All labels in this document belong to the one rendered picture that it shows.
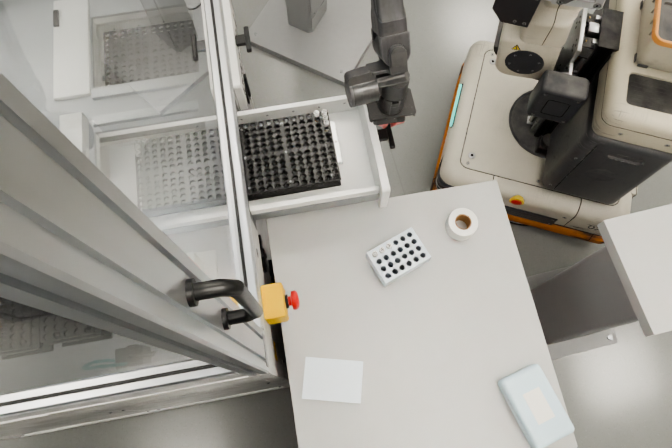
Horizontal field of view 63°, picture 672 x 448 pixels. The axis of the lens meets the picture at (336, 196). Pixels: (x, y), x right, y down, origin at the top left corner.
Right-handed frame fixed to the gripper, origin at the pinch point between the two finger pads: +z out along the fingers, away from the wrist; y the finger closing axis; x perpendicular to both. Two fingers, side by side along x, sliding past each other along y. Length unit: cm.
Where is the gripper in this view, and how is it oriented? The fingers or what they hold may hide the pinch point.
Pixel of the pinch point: (386, 124)
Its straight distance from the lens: 129.4
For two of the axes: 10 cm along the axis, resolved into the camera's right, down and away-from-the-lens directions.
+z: -0.1, 3.7, 9.3
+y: -9.9, 1.6, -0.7
